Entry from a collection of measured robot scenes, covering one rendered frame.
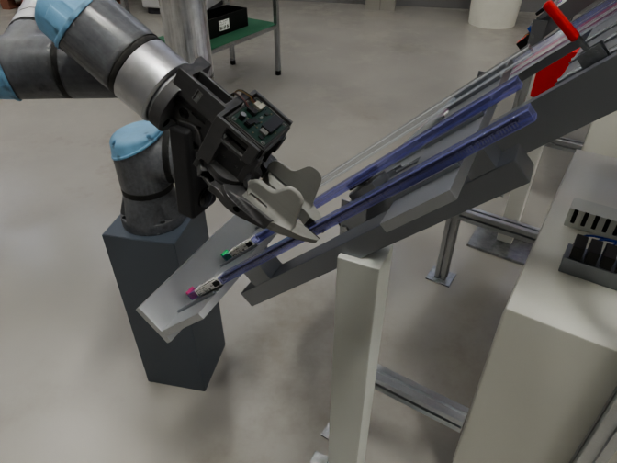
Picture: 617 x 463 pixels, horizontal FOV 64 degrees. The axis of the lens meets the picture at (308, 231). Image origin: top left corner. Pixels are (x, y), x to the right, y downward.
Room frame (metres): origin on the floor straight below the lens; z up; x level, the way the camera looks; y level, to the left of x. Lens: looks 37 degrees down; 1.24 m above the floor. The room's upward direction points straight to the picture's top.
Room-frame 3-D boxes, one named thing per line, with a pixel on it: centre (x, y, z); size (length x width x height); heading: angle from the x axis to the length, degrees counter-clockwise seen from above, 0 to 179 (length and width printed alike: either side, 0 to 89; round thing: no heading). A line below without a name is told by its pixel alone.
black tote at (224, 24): (3.26, 0.63, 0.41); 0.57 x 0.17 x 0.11; 147
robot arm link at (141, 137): (0.97, 0.36, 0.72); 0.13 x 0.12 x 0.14; 93
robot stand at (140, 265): (0.97, 0.37, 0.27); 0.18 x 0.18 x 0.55; 78
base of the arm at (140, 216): (0.97, 0.37, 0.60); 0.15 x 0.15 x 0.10
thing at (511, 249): (1.58, -0.80, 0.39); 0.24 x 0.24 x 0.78; 57
